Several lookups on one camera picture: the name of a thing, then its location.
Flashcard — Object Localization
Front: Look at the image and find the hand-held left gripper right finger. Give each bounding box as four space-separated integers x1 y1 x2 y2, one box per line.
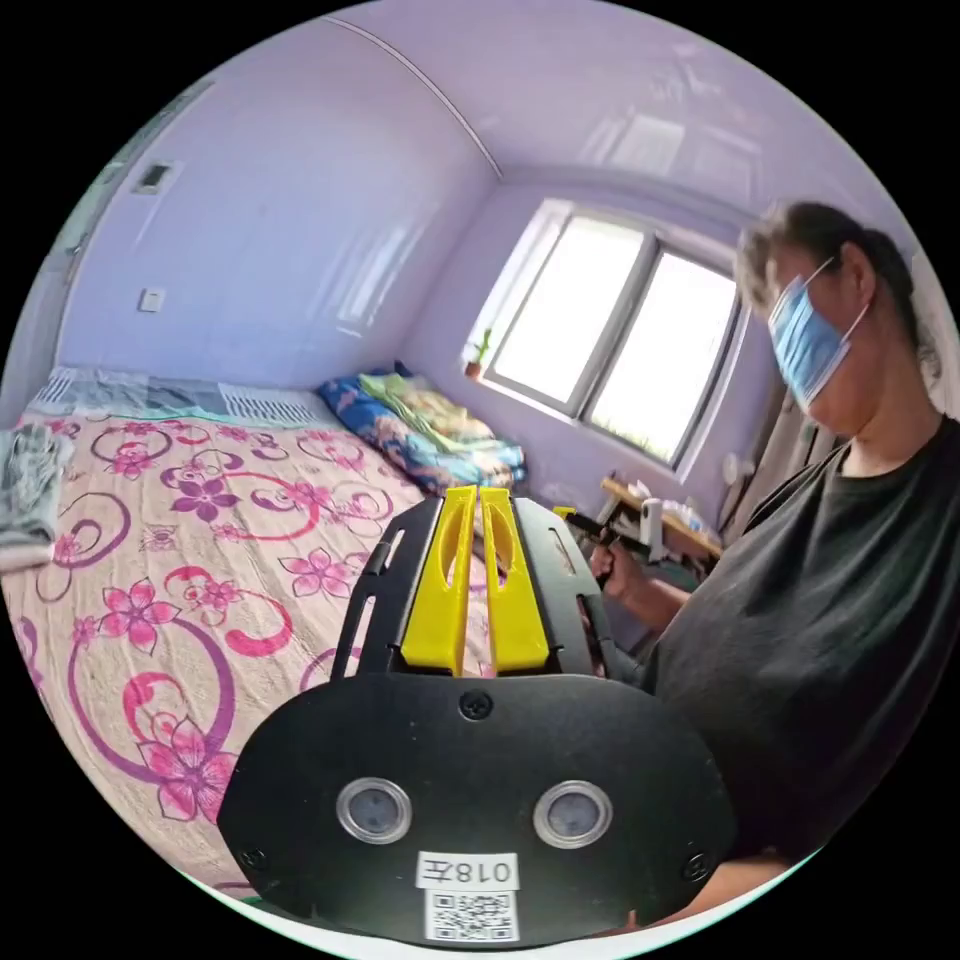
479 487 550 675

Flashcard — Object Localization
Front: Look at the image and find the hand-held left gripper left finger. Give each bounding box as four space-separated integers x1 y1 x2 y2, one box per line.
400 485 478 676

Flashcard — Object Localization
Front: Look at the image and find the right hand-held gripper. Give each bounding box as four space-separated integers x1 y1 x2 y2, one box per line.
552 506 655 588

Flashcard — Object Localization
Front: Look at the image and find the person's left forearm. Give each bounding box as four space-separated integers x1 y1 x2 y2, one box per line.
626 854 798 934

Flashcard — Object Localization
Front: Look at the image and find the person's right forearm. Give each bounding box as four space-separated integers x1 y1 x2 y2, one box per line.
633 573 700 633

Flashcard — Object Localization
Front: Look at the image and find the person's right hand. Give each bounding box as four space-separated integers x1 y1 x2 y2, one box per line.
590 538 652 606

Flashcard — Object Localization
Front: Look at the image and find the wooden table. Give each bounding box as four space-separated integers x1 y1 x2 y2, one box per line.
599 472 725 560

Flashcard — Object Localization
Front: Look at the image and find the green floral folded quilt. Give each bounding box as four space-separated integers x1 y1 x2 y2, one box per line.
358 371 498 453

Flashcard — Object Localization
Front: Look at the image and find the window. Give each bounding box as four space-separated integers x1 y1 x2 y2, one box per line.
479 197 754 483

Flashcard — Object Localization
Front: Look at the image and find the bed with pink floral sheet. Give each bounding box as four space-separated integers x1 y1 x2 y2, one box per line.
0 365 481 898

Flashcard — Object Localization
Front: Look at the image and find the blue floral folded quilt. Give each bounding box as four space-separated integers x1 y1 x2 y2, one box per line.
314 362 529 498

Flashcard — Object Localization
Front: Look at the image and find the beige curtain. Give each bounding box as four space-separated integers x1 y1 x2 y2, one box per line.
718 389 845 538

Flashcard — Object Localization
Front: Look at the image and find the person's body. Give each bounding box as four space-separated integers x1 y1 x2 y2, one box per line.
641 200 960 871

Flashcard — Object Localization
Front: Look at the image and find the pile of clothes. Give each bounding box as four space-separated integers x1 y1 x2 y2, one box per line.
0 422 75 573

